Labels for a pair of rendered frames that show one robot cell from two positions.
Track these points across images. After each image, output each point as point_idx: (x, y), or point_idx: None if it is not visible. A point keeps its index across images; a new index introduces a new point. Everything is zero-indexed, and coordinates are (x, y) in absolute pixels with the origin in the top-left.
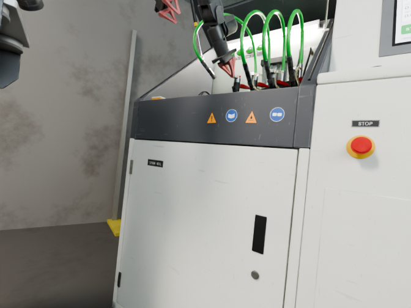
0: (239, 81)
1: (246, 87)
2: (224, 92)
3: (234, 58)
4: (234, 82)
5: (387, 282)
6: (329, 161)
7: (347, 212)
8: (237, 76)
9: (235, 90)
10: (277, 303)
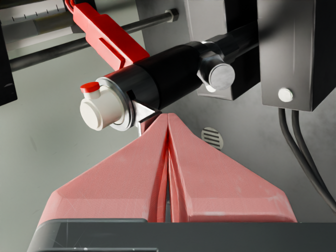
0: (135, 68)
1: (104, 20)
2: (1, 239)
3: (101, 196)
4: (163, 101)
5: None
6: None
7: None
8: (104, 107)
9: (213, 55)
10: None
